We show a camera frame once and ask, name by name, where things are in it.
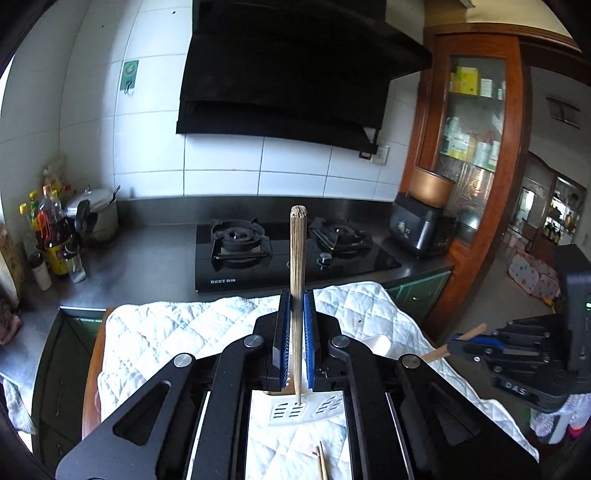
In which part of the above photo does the glass seasoning shaker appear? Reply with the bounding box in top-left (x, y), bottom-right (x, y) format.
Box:
top-left (65, 247), bottom-right (86, 284)

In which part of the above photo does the yellow box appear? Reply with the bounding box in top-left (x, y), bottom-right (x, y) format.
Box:
top-left (451, 67), bottom-right (481, 96)

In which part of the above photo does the distant wooden shelf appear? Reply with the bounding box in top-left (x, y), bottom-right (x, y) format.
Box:
top-left (540, 173), bottom-right (588, 246)

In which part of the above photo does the white plastic utensil holder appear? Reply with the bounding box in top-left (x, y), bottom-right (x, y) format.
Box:
top-left (264, 333), bottom-right (394, 429)

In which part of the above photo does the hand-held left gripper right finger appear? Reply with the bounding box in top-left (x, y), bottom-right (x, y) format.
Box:
top-left (302, 290), bottom-right (541, 480)

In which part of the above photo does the black glass gas stove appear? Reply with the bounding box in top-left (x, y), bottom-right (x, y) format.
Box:
top-left (195, 217), bottom-right (402, 294)

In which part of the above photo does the dark oil bottle yellow label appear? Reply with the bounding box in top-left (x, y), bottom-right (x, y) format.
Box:
top-left (37, 194), bottom-right (73, 276)

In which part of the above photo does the wooden glass door cabinet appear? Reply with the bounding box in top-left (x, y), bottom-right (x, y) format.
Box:
top-left (399, 23), bottom-right (532, 324)

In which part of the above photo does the pink rag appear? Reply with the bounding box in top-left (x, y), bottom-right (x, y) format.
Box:
top-left (0, 298), bottom-right (24, 347)

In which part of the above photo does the black range hood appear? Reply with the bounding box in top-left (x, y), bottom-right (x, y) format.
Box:
top-left (175, 0), bottom-right (433, 151)

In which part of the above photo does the pink dotted cloth box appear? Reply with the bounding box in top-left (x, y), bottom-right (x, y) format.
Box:
top-left (508, 251), bottom-right (562, 304)

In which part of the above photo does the green wall hook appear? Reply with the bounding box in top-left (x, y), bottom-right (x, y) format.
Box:
top-left (121, 60), bottom-right (140, 96)

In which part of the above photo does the white quilted mat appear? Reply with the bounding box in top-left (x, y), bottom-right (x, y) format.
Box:
top-left (99, 281), bottom-right (539, 480)

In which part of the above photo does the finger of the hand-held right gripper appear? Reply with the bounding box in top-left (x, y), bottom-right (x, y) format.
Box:
top-left (445, 344), bottom-right (491, 366)
top-left (451, 332), bottom-right (502, 347)

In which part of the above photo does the green bottle yellow cap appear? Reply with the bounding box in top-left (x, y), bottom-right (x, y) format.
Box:
top-left (28, 191), bottom-right (42, 232)

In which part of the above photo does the small white bottle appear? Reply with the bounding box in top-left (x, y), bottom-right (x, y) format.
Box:
top-left (30, 253), bottom-right (53, 291)

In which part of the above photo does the wall air vent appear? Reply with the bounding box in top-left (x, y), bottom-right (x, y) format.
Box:
top-left (546, 96), bottom-right (581, 128)

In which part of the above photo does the steel pressure cooker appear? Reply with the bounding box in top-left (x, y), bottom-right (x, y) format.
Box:
top-left (67, 187), bottom-right (120, 243)

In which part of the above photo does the bamboo chopstick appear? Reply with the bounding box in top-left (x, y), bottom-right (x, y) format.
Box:
top-left (315, 440), bottom-right (330, 480)
top-left (422, 323), bottom-right (488, 363)
top-left (290, 205), bottom-right (309, 407)

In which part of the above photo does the copper coloured pot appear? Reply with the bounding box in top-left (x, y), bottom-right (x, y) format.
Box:
top-left (409, 166), bottom-right (456, 208)

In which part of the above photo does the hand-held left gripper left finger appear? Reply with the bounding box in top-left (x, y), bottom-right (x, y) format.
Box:
top-left (55, 290), bottom-right (293, 480)

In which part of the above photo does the black countertop cooker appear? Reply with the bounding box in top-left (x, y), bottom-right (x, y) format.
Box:
top-left (388, 191), bottom-right (459, 258)

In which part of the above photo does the person's patterned clothing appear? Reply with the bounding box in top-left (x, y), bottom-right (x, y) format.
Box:
top-left (529, 394), bottom-right (588, 445)

